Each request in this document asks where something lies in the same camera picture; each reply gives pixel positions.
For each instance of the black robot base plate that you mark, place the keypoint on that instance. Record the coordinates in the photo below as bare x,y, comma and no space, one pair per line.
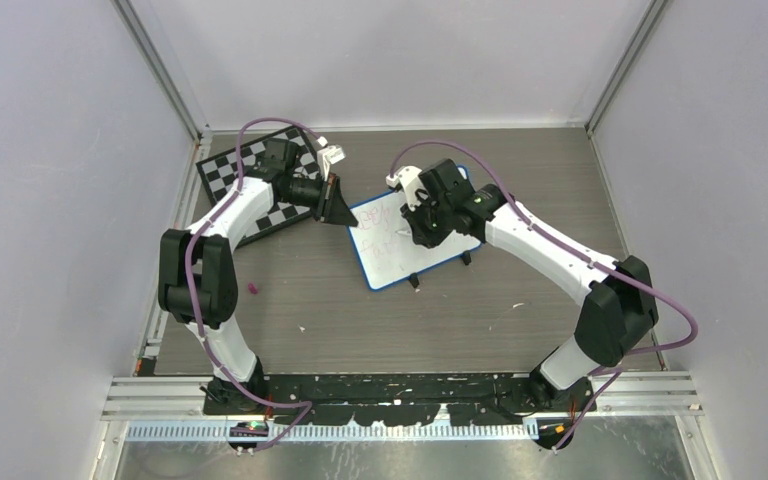
472,399

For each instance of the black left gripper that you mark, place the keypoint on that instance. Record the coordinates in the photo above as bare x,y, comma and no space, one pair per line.
332,206

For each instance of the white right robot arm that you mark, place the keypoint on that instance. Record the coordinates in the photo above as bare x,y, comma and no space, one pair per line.
617,308

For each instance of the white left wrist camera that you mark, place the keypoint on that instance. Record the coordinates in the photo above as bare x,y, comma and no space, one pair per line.
327,155

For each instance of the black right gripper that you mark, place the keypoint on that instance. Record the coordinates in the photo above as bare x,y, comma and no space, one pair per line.
423,235

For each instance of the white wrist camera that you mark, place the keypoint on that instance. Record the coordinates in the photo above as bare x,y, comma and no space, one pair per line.
327,155
407,178

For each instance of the black white chessboard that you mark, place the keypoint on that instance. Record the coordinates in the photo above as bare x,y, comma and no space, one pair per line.
248,186

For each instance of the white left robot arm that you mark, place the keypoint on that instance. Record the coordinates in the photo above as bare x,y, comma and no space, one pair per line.
197,280

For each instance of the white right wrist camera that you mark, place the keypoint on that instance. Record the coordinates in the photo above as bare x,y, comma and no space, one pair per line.
407,178

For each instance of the blue framed whiteboard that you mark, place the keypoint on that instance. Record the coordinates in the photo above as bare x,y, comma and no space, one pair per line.
386,258

